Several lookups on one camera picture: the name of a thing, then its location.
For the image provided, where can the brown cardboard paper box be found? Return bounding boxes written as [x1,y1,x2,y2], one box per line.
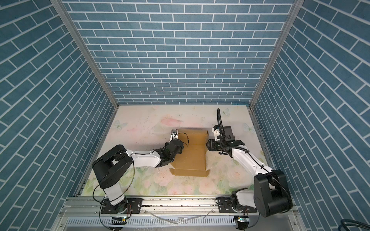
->
[170,129,210,177]

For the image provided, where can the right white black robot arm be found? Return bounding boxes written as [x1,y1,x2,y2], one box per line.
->
[206,125,293,218]

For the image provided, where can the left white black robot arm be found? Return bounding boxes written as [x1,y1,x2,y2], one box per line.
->
[92,139,184,207]

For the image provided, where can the floral table mat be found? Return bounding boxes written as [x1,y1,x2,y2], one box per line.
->
[80,104,279,196]

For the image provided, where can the right green circuit board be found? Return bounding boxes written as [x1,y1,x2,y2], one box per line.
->
[234,216,250,223]

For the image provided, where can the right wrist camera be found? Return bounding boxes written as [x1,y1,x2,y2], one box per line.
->
[212,125,221,141]

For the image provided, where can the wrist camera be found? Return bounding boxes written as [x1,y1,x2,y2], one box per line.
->
[212,125,221,141]
[170,130,178,141]

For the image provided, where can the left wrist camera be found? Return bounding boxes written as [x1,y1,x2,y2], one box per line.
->
[170,130,178,141]

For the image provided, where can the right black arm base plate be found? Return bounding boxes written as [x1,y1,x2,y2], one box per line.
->
[215,196,257,214]

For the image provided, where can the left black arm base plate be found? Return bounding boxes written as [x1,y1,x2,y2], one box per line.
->
[100,198,143,215]

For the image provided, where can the white slotted cable duct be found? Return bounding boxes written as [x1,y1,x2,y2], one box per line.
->
[66,216,236,228]

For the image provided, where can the clear cable tie strip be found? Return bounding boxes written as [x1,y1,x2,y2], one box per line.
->
[144,209,214,225]

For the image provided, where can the aluminium front rail frame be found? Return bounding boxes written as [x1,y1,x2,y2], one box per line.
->
[51,195,305,231]

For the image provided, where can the black cable bottom right corner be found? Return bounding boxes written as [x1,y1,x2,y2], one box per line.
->
[338,218,370,231]

